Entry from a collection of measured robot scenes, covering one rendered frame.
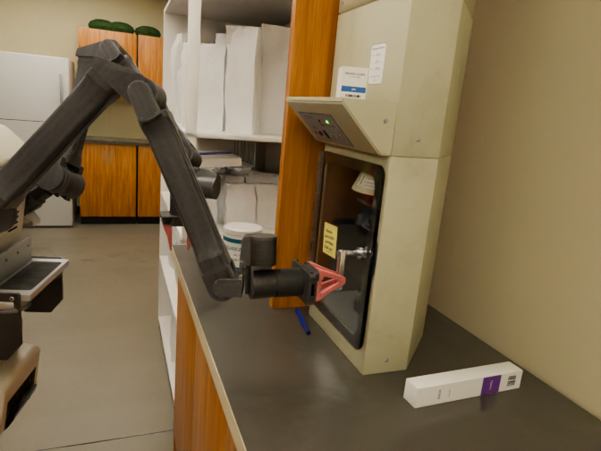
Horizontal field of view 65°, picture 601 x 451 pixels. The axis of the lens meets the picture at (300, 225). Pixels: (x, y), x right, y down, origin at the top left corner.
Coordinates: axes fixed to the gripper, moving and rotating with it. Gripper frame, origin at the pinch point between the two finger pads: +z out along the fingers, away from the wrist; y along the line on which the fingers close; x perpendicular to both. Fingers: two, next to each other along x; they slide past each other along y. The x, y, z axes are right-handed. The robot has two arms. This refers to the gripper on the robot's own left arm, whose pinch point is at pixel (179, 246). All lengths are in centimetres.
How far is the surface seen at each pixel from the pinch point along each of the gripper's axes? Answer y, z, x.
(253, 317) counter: 18.0, 15.5, -14.1
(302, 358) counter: 23.2, 15.4, -37.0
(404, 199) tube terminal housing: 37, -23, -47
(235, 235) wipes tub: 20.2, 2.3, 19.0
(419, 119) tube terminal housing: 38, -39, -47
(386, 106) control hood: 31, -41, -47
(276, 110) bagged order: 54, -38, 91
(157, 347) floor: 9, 110, 149
